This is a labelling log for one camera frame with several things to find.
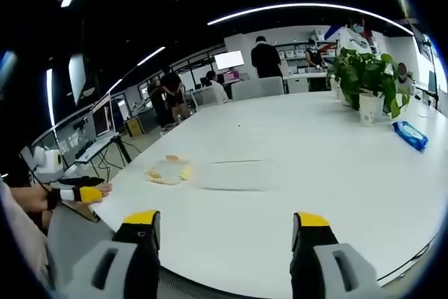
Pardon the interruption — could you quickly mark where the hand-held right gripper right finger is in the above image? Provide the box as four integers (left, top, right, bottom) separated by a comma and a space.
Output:
289, 211, 381, 299

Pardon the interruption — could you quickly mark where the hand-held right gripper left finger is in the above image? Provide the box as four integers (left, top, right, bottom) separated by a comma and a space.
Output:
64, 209, 162, 299

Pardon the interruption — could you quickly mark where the bag of yellow food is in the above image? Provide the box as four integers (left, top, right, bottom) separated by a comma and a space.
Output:
144, 162, 181, 186

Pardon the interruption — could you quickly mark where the pale yellow plastic buckle part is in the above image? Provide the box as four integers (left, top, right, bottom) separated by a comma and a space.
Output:
163, 153, 195, 181

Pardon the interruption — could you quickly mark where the white keyboard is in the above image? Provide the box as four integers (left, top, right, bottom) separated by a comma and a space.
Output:
74, 133, 120, 164

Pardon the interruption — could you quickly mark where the desktop monitor with dark picture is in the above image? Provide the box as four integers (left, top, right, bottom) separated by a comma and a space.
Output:
90, 95, 116, 138

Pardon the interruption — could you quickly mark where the yellow-edged dark box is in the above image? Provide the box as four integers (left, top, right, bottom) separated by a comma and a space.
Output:
123, 116, 145, 138

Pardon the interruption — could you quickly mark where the person's pale clothing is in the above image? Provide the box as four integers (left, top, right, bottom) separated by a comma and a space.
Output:
0, 178, 50, 281

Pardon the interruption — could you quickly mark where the pale flat sheet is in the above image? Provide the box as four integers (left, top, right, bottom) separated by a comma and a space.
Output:
195, 160, 278, 192

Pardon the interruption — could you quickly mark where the grey office chair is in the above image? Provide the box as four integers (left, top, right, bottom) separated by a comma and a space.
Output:
230, 76, 285, 102
191, 88, 221, 111

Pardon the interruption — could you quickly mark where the blue wet wipes packet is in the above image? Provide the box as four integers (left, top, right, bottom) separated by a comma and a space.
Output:
391, 120, 430, 153

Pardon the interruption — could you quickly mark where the bright white monitor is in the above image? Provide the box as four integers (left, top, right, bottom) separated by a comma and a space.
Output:
213, 50, 245, 72

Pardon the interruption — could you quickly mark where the green potted plant white pot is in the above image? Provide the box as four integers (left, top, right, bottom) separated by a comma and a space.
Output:
325, 48, 413, 127

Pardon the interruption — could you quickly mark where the black tripod stand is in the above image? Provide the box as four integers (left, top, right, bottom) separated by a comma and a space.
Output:
421, 34, 442, 108

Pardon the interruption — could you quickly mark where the long curved ceiling light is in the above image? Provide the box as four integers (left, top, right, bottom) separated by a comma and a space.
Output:
206, 1, 414, 36

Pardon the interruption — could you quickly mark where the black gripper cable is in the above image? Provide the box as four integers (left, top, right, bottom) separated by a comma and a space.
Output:
27, 164, 52, 193

